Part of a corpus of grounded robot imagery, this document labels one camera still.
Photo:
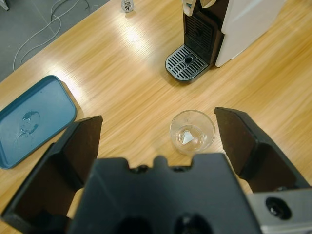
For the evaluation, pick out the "small silver patterned object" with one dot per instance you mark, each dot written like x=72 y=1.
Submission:
x=126 y=5

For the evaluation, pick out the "clear drinking glass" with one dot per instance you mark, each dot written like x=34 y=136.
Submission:
x=192 y=143

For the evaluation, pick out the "white capsule coffee machine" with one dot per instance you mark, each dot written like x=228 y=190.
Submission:
x=243 y=24

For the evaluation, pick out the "blue plastic tray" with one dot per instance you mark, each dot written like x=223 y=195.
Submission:
x=44 y=109

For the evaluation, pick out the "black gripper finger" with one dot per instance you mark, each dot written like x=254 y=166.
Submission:
x=253 y=156
x=61 y=170

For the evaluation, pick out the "black drip tray silver grid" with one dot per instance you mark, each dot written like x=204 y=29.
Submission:
x=180 y=63

